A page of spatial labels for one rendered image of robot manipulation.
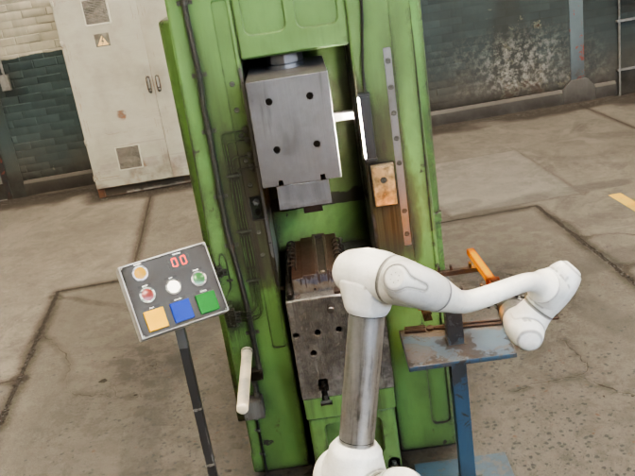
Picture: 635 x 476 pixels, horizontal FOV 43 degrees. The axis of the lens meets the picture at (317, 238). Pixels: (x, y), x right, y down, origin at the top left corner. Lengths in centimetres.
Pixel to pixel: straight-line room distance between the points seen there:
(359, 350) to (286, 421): 148
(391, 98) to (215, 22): 71
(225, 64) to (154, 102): 525
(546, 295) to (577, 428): 153
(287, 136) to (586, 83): 715
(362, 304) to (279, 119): 104
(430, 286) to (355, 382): 36
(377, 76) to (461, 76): 626
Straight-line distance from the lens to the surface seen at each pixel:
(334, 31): 305
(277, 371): 349
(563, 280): 246
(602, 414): 398
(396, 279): 200
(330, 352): 323
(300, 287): 316
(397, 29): 308
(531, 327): 245
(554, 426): 389
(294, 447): 370
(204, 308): 301
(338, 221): 358
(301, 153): 298
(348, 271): 214
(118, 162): 847
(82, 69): 835
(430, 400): 364
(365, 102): 306
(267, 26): 306
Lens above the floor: 222
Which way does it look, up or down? 21 degrees down
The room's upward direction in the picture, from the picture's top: 9 degrees counter-clockwise
